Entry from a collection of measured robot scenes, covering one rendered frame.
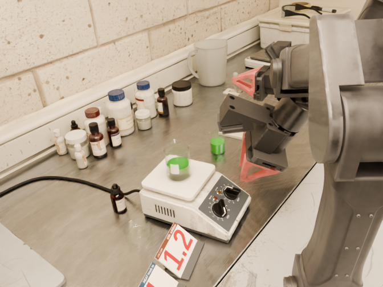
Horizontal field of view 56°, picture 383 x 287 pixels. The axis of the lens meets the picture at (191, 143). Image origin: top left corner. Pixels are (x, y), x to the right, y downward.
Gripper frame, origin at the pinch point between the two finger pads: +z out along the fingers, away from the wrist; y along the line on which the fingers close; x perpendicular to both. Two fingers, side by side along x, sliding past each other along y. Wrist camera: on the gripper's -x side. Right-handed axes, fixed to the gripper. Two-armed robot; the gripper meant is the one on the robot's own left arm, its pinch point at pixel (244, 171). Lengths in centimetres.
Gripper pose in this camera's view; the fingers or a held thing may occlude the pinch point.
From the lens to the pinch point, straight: 70.4
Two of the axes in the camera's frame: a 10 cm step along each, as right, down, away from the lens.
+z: -3.8, 6.4, 6.7
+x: 9.2, 3.1, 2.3
